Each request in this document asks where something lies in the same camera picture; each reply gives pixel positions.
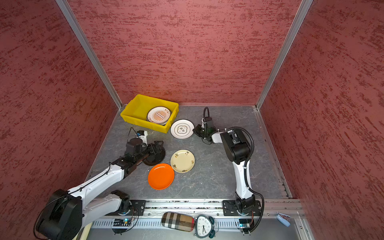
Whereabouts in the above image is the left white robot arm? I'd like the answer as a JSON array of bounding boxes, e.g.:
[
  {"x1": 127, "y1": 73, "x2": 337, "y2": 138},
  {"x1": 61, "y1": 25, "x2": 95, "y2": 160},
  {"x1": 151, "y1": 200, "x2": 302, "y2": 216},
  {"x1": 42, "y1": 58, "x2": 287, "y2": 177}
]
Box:
[{"x1": 33, "y1": 138, "x2": 166, "y2": 240}]

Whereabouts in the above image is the aluminium corner post left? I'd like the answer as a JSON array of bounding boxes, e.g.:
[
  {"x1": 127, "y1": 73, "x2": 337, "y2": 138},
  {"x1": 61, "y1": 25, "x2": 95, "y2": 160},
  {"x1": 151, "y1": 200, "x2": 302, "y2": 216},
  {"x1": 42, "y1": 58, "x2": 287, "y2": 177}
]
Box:
[{"x1": 56, "y1": 0, "x2": 123, "y2": 110}]

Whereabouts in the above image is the white flower motif plate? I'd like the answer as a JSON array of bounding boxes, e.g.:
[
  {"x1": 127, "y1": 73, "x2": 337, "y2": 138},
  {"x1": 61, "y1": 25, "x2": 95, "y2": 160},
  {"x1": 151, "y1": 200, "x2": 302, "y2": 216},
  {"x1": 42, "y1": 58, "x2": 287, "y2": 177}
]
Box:
[{"x1": 171, "y1": 119, "x2": 195, "y2": 140}]

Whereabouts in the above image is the yellow plastic bin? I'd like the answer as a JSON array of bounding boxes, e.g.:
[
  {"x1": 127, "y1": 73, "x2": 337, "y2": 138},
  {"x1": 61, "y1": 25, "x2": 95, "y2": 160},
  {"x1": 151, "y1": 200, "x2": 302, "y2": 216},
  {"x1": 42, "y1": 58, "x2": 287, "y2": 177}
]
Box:
[{"x1": 121, "y1": 94, "x2": 179, "y2": 134}]

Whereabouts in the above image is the right circuit board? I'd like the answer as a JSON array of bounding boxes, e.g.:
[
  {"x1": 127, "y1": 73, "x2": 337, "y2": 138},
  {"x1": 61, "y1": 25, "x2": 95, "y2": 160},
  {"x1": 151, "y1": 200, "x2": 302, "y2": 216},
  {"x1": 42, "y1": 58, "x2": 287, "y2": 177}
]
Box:
[{"x1": 238, "y1": 219, "x2": 253, "y2": 232}]

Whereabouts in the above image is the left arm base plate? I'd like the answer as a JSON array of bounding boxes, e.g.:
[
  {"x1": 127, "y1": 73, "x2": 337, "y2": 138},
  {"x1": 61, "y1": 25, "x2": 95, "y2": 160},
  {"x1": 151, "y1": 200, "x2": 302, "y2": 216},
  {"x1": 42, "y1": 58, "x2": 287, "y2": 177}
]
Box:
[{"x1": 117, "y1": 200, "x2": 147, "y2": 216}]

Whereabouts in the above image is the orange sunburst plate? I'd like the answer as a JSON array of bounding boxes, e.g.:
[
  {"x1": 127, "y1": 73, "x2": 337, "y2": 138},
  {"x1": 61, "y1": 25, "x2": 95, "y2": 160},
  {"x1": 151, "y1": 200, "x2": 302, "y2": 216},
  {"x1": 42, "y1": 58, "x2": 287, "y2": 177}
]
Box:
[{"x1": 147, "y1": 107, "x2": 172, "y2": 126}]

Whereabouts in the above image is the left circuit board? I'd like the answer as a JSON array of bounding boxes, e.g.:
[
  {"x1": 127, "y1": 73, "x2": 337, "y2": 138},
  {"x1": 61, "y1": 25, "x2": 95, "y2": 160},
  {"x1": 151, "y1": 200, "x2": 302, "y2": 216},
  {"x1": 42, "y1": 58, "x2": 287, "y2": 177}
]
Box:
[{"x1": 112, "y1": 219, "x2": 132, "y2": 228}]

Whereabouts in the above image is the aluminium corner post right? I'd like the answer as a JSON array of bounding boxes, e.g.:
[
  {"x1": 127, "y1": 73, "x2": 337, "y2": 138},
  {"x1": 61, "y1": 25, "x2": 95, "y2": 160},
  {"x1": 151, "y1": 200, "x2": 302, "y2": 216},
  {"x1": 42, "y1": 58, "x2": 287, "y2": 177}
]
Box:
[{"x1": 256, "y1": 0, "x2": 313, "y2": 111}]

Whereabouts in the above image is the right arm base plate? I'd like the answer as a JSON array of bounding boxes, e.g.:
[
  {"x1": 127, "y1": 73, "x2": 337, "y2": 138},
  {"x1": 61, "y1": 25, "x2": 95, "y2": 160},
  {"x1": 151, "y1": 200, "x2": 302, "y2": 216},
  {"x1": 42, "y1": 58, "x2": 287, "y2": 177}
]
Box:
[{"x1": 222, "y1": 200, "x2": 262, "y2": 217}]

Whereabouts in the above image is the plaid glasses case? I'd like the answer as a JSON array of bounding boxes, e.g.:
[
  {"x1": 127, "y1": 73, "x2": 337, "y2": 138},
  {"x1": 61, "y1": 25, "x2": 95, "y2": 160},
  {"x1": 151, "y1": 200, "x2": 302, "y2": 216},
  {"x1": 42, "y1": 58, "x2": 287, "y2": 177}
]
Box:
[{"x1": 161, "y1": 212, "x2": 195, "y2": 232}]

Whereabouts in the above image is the light blue small object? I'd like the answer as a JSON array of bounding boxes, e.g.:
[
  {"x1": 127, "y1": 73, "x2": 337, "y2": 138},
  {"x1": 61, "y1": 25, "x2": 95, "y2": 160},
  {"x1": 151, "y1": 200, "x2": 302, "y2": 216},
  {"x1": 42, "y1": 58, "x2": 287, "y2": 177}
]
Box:
[{"x1": 276, "y1": 212, "x2": 291, "y2": 227}]

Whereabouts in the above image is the teal alarm clock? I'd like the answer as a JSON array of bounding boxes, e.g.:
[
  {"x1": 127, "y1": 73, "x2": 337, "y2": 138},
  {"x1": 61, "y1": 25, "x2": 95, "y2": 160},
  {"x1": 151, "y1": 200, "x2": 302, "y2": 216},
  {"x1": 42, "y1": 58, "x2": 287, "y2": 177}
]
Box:
[{"x1": 195, "y1": 215, "x2": 216, "y2": 239}]

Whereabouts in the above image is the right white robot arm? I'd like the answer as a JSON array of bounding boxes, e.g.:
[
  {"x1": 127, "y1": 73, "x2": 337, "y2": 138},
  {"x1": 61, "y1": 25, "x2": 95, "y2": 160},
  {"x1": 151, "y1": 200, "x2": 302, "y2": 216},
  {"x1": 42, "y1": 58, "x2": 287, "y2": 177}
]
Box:
[{"x1": 194, "y1": 117, "x2": 256, "y2": 216}]

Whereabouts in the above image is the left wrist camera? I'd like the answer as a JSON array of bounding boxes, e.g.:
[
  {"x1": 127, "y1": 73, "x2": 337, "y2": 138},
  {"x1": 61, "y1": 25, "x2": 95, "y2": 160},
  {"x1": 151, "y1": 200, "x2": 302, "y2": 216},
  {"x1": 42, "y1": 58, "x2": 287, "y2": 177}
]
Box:
[{"x1": 137, "y1": 130, "x2": 148, "y2": 145}]

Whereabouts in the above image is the black plate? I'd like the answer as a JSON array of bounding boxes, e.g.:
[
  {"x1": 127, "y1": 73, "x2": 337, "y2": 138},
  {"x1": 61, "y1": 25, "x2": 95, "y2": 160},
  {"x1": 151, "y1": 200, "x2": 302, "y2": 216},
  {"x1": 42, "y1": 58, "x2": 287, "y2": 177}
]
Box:
[{"x1": 143, "y1": 148, "x2": 166, "y2": 166}]

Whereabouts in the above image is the circuit board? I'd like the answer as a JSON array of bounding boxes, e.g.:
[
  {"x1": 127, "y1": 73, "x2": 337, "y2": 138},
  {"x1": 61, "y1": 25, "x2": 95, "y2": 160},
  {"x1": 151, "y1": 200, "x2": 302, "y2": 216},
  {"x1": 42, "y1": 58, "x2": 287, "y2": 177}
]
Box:
[
  {"x1": 112, "y1": 219, "x2": 132, "y2": 228},
  {"x1": 238, "y1": 219, "x2": 253, "y2": 232}
]

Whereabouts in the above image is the cream yellow plate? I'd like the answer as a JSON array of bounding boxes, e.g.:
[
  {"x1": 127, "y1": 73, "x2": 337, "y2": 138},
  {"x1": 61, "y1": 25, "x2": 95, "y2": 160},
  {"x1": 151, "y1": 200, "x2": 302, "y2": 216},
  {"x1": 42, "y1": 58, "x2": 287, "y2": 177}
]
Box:
[{"x1": 170, "y1": 150, "x2": 196, "y2": 173}]

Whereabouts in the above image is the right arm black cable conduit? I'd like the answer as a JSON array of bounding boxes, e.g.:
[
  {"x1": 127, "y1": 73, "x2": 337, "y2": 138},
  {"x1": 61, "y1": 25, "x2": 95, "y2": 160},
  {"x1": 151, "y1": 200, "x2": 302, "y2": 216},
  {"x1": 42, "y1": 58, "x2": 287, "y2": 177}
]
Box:
[{"x1": 202, "y1": 106, "x2": 265, "y2": 233}]

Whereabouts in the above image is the aluminium corner post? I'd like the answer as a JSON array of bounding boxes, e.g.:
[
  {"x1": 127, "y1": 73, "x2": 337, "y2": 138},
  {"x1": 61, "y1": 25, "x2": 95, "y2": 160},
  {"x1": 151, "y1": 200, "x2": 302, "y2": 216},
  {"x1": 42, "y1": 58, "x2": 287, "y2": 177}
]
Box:
[
  {"x1": 56, "y1": 0, "x2": 123, "y2": 110},
  {"x1": 256, "y1": 0, "x2": 313, "y2": 111}
]

